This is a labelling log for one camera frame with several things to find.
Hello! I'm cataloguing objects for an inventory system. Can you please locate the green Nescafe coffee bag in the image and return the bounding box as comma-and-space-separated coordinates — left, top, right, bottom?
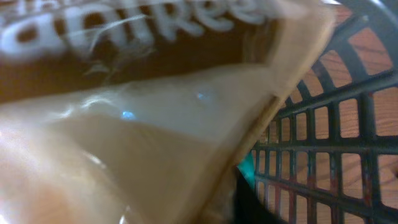
238, 153, 255, 190

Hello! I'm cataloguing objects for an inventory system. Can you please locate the grey plastic lattice basket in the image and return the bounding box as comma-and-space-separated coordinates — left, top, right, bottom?
251, 0, 397, 223

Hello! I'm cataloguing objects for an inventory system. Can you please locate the beige brown snack pouch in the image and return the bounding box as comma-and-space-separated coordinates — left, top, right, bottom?
1, 0, 335, 223

